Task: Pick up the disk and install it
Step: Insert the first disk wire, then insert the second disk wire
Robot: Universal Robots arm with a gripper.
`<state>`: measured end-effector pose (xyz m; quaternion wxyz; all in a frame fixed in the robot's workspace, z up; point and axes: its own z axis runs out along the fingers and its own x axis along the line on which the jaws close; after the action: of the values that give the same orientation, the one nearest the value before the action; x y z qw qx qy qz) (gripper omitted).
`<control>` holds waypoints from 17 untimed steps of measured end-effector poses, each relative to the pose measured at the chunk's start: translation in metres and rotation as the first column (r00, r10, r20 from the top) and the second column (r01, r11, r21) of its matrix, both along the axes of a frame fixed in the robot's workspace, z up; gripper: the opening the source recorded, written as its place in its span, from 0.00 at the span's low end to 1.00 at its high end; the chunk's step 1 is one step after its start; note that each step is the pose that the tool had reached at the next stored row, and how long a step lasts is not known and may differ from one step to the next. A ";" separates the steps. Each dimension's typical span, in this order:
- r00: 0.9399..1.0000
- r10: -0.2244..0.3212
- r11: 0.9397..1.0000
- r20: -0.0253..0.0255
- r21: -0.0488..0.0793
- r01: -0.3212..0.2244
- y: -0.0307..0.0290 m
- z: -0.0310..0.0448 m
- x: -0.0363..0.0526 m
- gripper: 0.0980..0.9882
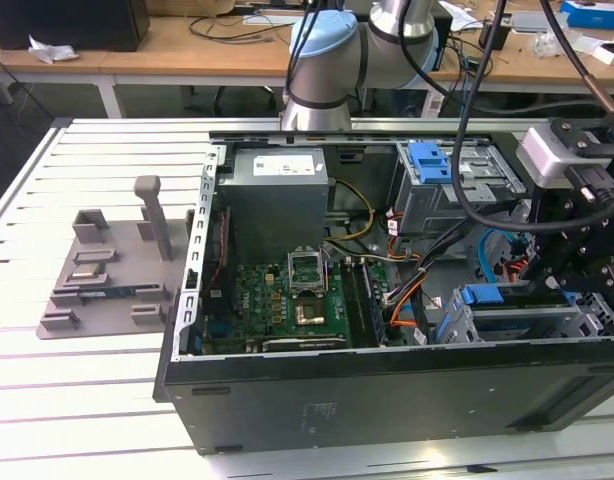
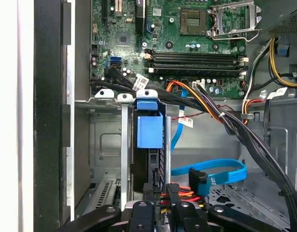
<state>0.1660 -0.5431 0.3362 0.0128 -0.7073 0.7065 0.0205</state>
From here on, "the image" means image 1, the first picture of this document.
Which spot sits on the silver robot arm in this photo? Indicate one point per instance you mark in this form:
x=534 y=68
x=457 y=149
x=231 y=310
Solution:
x=327 y=65

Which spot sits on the metal disk bay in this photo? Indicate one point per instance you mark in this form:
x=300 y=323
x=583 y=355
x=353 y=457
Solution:
x=594 y=315

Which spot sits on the metal optical drive cage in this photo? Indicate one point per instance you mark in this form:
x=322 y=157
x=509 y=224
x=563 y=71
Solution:
x=427 y=205

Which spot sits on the blue plastic drive latch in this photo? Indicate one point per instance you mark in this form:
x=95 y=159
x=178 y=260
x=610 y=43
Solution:
x=432 y=165

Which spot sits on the small white box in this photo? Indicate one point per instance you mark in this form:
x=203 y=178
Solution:
x=612 y=55

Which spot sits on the clear plastic bag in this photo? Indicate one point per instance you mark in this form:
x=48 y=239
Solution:
x=537 y=42

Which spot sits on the flat silver box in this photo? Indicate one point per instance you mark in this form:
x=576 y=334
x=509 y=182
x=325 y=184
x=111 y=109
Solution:
x=532 y=24

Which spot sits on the installed RAM stick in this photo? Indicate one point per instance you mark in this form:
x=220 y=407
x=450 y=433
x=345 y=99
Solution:
x=374 y=310

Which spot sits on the blue cardboard box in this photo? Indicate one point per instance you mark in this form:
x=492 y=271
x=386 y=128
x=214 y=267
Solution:
x=597 y=12

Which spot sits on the black RAM slot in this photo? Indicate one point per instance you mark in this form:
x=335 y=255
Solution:
x=352 y=305

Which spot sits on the black open PC case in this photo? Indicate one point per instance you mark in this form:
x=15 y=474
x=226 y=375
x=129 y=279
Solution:
x=387 y=400

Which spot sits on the CPU socket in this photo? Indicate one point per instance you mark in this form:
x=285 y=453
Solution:
x=309 y=312

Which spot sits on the black graphics card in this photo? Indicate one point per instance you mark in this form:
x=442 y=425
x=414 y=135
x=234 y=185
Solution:
x=302 y=344

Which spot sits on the grey power supply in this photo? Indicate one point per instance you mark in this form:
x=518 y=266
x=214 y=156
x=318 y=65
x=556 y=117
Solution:
x=272 y=210

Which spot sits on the green motherboard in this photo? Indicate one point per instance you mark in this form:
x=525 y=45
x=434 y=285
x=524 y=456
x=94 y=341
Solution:
x=257 y=295

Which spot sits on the wooden desk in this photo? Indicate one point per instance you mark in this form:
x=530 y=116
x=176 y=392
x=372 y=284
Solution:
x=187 y=55

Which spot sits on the grey parts rack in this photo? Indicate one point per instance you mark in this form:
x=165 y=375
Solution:
x=127 y=260

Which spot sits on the loose RAM stick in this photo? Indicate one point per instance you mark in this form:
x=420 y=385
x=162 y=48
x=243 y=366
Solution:
x=117 y=293

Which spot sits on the silver CPU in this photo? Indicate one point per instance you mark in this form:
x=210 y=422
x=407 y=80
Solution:
x=84 y=273

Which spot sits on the large black box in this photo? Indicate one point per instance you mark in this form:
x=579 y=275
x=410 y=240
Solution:
x=77 y=25

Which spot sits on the crumpled white paper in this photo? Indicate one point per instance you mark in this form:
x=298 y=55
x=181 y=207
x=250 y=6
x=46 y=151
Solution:
x=52 y=50

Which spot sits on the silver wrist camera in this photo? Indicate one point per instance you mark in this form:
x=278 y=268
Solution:
x=542 y=155

